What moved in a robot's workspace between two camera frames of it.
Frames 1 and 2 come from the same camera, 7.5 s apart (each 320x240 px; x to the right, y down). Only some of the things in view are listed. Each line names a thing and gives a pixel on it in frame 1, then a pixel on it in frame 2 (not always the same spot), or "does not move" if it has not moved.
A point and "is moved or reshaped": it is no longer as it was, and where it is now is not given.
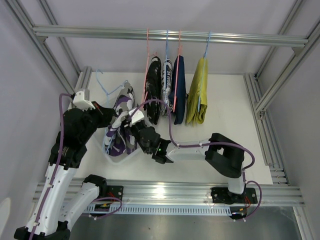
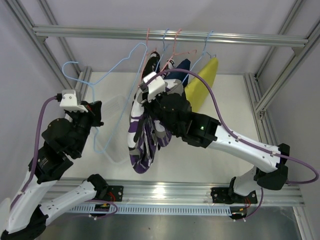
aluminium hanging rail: (42, 32) does not move
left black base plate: (114, 191) does not move
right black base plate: (223, 195) does not move
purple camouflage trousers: (121, 138) -> (145, 130)
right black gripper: (130, 127) -> (149, 104)
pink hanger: (145, 93) is moved or reshaped
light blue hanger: (107, 94) -> (93, 84)
